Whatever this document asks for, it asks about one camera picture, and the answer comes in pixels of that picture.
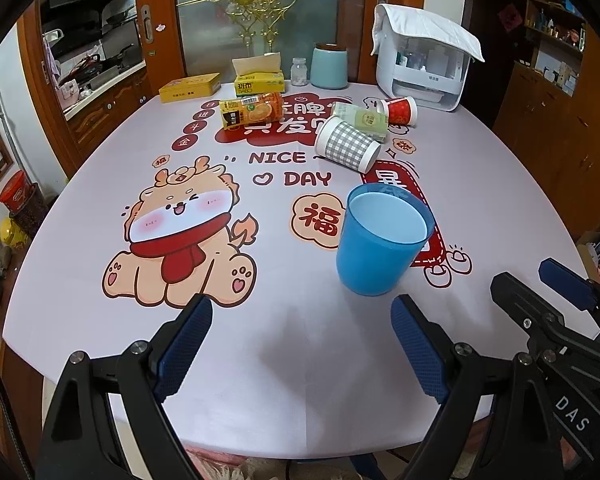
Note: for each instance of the printed pink tablecloth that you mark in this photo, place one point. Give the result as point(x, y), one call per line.
point(295, 365)

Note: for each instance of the red round tin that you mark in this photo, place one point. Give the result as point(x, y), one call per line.
point(16, 191)

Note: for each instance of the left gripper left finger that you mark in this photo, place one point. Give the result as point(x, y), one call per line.
point(80, 439)

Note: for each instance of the teal canister with lid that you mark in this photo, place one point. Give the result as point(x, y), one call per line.
point(329, 67)

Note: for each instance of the small clear pill bottle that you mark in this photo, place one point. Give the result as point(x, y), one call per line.
point(299, 72)

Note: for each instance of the white cloth on organizer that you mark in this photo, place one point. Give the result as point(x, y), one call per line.
point(407, 21)

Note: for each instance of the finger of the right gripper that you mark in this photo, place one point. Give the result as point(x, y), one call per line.
point(583, 293)
point(543, 324)

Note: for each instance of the grey checked paper cup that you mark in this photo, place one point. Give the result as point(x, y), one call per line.
point(340, 142)

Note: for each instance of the yellow tissue box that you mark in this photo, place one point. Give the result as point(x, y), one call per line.
point(258, 74)

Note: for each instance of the blue plastic cup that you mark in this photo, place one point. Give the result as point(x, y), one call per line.
point(384, 229)

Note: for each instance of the orange juice carton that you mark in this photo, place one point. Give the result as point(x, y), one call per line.
point(252, 110)

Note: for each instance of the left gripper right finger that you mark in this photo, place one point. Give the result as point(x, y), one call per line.
point(457, 377)

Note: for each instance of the white cosmetics organizer box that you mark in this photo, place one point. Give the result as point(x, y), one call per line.
point(432, 73)

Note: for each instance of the red paper cup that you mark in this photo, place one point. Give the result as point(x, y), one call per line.
point(400, 111)

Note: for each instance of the flat yellow box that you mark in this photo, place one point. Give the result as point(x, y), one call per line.
point(191, 87)

